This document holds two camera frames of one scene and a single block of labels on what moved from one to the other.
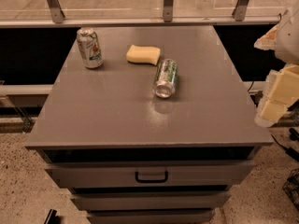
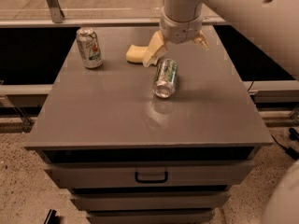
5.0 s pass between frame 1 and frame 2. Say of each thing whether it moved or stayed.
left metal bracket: stayed
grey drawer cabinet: stayed
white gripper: moved
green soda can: stayed
